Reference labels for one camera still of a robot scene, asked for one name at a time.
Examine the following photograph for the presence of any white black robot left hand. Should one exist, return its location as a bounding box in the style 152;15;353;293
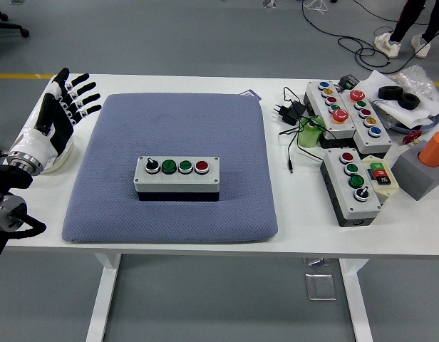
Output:
9;67;103;168

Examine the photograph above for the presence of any grey four-button control box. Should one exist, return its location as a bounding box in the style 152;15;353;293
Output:
319;147;382;228
133;155;221;203

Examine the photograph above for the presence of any five-button box, small red mushroom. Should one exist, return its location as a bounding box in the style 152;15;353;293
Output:
303;81;356;149

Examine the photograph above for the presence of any five-button box, large red mushroom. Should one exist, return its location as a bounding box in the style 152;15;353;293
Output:
339;88;393;155

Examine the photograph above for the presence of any cream oval tray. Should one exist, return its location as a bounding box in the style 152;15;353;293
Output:
43;140;78;175

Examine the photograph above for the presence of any black office chair base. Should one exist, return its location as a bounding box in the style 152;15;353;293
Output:
0;9;31;38

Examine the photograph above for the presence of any white table leg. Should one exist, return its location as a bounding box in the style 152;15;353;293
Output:
84;253;123;342
339;258;376;342

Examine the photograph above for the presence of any blue-grey padded mat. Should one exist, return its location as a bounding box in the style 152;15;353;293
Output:
61;92;279;245

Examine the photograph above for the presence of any black power adapter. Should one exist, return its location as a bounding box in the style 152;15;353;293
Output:
274;100;306;126

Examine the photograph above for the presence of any green plastic cup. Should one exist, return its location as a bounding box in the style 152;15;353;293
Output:
296;117;326;148

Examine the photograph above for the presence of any small metal floor plate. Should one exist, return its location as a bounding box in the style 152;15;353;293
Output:
302;256;331;267

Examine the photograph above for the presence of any small black relay module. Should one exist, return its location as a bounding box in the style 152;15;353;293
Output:
337;73;360;90

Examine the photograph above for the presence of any metal floor socket plate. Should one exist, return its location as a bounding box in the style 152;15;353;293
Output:
304;272;338;302

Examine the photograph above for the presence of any white paper sheet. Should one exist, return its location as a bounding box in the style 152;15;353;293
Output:
354;69;439;129

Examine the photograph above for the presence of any red knob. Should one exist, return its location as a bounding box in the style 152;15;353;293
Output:
401;130;423;145

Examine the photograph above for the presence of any grey foam block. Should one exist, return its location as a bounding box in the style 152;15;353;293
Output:
390;138;439;202

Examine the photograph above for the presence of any clear bubble wrap bag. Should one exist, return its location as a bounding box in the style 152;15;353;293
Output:
393;64;439;108

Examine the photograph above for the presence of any blue-rimmed round disc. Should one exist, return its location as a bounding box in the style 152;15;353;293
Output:
383;106;439;135

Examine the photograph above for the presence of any person in black trousers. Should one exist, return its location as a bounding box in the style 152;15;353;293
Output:
373;0;439;59

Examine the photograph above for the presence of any orange cylinder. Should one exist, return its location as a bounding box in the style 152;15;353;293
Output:
418;130;439;167

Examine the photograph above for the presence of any black adapter cord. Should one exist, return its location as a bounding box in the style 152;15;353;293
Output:
278;86;329;175

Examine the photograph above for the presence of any white floor cable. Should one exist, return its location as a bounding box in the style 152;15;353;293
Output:
303;0;329;17

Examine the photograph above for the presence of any black floor cable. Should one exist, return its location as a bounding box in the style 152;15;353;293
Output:
300;0;439;74

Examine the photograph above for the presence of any cream three-button switch box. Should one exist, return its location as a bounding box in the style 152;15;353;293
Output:
361;155;399;206

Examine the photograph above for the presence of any black foam ring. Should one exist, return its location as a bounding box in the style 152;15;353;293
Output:
397;92;421;110
377;85;403;100

